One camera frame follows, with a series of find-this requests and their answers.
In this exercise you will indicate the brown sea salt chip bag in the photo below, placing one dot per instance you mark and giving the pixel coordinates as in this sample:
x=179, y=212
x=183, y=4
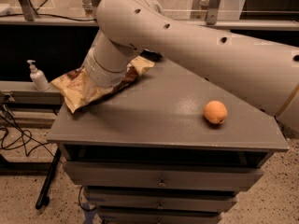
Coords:
x=79, y=91

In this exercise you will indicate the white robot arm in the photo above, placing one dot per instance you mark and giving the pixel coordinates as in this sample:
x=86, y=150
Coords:
x=262, y=73

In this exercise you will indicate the grey drawer cabinet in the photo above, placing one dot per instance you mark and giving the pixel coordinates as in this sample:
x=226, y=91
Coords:
x=160, y=121

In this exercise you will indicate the orange fruit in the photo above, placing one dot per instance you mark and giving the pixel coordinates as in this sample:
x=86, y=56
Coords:
x=215, y=112

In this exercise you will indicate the top grey drawer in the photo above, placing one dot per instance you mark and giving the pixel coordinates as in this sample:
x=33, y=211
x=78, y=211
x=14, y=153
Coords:
x=145, y=176

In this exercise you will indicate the grey drawer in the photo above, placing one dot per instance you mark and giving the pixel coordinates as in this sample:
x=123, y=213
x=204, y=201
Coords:
x=143, y=216
x=160, y=199
x=145, y=176

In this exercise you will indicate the middle grey drawer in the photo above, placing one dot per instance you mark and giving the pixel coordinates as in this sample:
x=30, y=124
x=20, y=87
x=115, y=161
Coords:
x=160, y=199

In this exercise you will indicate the white pump bottle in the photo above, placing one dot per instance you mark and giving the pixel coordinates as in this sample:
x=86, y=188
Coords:
x=38, y=77

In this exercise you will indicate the bottom grey drawer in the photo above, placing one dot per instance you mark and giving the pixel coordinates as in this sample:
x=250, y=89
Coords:
x=143, y=216

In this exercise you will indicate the black metal stand leg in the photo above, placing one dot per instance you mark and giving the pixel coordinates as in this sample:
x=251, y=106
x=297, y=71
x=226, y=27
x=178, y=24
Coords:
x=43, y=199

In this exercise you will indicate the grey metal rail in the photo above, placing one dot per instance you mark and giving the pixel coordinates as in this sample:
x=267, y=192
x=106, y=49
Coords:
x=259, y=25

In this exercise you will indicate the right metal frame post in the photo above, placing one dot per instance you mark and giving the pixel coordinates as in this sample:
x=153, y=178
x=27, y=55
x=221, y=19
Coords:
x=212, y=12

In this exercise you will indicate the left metal frame post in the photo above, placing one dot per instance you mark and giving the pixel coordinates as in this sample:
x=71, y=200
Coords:
x=28, y=10

